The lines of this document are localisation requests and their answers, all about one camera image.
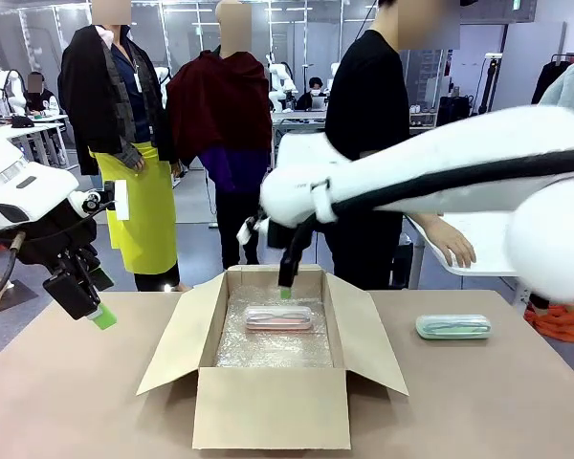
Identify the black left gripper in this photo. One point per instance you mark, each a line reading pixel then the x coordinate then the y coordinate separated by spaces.
pixel 62 241

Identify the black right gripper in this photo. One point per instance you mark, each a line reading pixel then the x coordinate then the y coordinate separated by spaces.
pixel 280 234

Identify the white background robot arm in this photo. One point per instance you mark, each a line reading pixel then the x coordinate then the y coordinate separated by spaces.
pixel 10 91
pixel 281 79

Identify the person's left forearm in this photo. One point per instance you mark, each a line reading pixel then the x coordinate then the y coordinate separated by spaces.
pixel 428 224

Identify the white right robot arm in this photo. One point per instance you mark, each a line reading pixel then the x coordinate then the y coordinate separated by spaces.
pixel 411 177

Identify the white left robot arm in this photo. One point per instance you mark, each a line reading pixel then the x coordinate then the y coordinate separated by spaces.
pixel 24 184

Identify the pink clear glasses case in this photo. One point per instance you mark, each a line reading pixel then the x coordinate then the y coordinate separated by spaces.
pixel 278 319

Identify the mint green glasses case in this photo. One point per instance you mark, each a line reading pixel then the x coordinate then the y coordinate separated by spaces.
pixel 453 327

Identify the person's left hand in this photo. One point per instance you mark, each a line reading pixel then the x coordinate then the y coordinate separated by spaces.
pixel 454 246

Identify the white tag on right gripper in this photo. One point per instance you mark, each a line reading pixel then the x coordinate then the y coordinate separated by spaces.
pixel 245 232

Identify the white tag on gripper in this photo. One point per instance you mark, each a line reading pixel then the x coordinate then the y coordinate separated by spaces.
pixel 245 232
pixel 121 200

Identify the clear bubble wrap sheet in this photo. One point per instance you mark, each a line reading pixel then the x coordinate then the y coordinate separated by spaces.
pixel 272 346

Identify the white tag on left gripper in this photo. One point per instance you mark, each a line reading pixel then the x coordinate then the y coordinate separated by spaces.
pixel 121 200

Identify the open brown cardboard box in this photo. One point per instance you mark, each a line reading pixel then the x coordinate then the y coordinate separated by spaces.
pixel 272 411

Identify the mannequin with yellow apron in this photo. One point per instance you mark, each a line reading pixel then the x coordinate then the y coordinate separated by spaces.
pixel 124 143

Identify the white background work table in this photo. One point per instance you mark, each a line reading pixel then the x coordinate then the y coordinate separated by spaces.
pixel 38 131

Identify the mannequin with maroon shawl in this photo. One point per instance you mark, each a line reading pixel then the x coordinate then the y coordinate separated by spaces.
pixel 229 119

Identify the seated person with face mask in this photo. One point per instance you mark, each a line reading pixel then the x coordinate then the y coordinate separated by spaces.
pixel 312 93

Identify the white side table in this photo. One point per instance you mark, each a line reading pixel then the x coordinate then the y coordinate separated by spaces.
pixel 478 248

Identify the person in black t-shirt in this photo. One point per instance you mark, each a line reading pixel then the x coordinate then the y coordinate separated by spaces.
pixel 368 95

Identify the seated person in dark jacket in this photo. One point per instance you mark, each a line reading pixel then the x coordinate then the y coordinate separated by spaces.
pixel 40 95

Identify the black equipment case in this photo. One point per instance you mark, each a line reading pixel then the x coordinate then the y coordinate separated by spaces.
pixel 454 111

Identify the orange cloth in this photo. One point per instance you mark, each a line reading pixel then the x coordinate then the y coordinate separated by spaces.
pixel 562 322

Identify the black clothes on rack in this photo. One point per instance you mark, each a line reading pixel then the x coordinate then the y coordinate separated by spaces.
pixel 550 79

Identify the light blue fleece garment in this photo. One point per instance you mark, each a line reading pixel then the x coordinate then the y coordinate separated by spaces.
pixel 571 83

